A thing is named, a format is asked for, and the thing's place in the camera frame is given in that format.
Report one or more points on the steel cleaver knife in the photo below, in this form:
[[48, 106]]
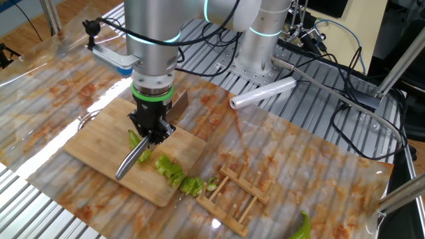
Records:
[[133, 159]]

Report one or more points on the wooden cutting board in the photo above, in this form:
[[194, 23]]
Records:
[[99, 146]]

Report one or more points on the beige cabinet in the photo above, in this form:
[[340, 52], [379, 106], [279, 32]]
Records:
[[365, 26]]

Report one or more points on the wooden peg rack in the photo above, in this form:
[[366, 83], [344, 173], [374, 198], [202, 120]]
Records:
[[247, 189]]

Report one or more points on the cut green pepper chunk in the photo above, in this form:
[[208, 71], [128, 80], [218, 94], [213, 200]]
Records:
[[162, 161], [174, 170], [164, 169], [191, 185], [177, 181]]

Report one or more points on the white plastic film roll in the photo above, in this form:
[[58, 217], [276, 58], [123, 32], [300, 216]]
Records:
[[265, 92]]

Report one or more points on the cut green pepper stem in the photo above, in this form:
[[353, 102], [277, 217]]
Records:
[[212, 186]]

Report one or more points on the curved green chili pepper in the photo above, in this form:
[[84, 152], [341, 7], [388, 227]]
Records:
[[303, 229]]

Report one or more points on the marble pattern plastic mat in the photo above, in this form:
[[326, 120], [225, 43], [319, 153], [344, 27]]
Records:
[[315, 166]]

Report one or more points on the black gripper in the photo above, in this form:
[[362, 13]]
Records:
[[151, 116]]

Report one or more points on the black tripod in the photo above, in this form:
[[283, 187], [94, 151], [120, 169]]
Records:
[[5, 54]]

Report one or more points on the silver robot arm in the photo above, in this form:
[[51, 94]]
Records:
[[152, 33]]

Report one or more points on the aluminium frame post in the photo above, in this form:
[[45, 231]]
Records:
[[405, 194], [401, 63], [50, 16]]

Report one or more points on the long green chili pepper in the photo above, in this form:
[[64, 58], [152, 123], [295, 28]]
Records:
[[133, 137]]

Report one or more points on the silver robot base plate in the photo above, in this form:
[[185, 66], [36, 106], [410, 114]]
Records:
[[252, 74]]

